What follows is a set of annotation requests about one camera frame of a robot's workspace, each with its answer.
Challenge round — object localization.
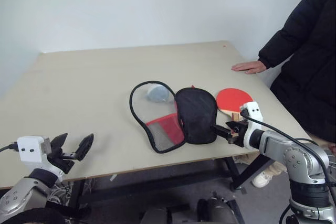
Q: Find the black mesh paddle case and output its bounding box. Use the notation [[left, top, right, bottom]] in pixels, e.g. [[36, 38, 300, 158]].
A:
[[129, 80, 219, 155]]

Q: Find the red table tennis paddle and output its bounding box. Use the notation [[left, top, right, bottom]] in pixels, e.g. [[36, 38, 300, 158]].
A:
[[216, 87, 255, 131]]

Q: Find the person's bare hand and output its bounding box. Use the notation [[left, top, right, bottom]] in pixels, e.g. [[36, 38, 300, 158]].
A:
[[231, 60, 267, 75]]

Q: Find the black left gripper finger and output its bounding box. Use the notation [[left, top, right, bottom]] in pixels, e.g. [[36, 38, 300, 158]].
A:
[[50, 133, 69, 154], [74, 133, 95, 161]]

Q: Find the black rounded shape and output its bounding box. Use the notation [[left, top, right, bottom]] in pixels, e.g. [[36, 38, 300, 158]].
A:
[[0, 207, 68, 224]]

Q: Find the blue and white plush toy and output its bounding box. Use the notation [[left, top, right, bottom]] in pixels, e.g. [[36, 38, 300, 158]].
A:
[[146, 83, 170, 103]]

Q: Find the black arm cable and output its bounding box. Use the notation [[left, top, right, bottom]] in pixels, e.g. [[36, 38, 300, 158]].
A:
[[0, 143, 18, 153], [239, 108, 332, 224]]

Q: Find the black metal table frame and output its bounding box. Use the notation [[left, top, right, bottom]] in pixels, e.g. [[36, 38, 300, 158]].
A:
[[65, 153, 266, 218]]

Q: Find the dark grey rounded shape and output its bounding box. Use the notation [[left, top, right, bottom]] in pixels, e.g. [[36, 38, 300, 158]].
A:
[[196, 197, 238, 224]]

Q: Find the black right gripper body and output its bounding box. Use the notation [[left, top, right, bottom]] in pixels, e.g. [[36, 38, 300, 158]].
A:
[[225, 120, 249, 147]]

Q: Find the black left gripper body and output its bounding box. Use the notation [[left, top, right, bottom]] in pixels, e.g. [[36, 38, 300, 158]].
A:
[[47, 144, 80, 175]]

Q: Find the person in black jacket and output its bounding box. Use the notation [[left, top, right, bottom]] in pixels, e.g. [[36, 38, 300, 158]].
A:
[[258, 0, 336, 145]]

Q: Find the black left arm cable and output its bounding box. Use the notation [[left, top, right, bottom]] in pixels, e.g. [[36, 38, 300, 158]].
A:
[[0, 143, 18, 153]]

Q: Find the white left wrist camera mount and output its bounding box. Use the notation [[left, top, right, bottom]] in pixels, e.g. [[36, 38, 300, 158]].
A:
[[16, 135, 65, 183]]

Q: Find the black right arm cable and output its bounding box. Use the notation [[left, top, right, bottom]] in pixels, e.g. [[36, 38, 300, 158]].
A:
[[239, 108, 332, 224]]

